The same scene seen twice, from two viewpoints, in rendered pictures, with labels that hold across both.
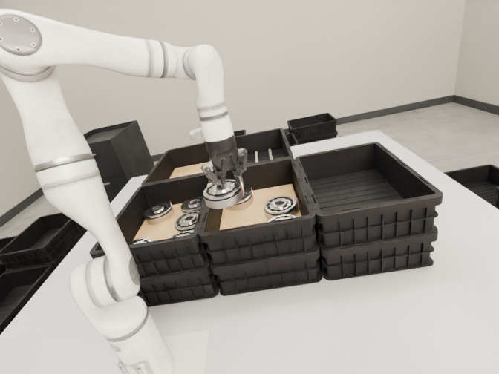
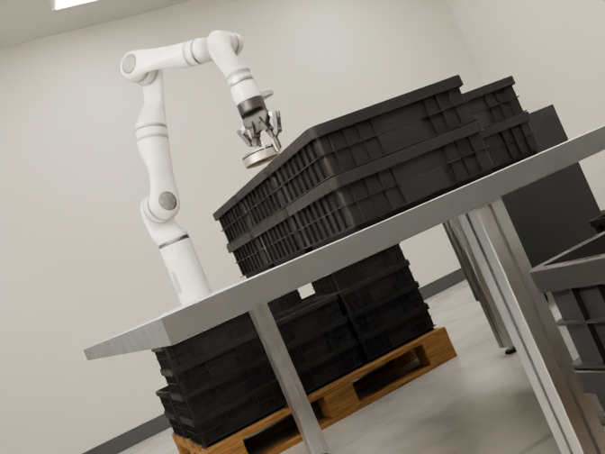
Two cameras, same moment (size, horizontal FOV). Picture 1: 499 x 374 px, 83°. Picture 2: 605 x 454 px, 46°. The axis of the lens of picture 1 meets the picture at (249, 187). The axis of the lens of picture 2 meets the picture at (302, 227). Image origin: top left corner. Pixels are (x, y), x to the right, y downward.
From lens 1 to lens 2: 1.78 m
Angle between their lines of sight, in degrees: 66
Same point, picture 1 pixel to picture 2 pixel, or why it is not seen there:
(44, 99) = (150, 93)
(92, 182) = (150, 139)
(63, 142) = (143, 116)
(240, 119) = not seen: outside the picture
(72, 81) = (554, 55)
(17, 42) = (128, 67)
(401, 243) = (315, 195)
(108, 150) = not seen: hidden behind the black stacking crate
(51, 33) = (139, 58)
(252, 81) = not seen: outside the picture
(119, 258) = (154, 186)
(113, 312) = (163, 230)
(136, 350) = (167, 260)
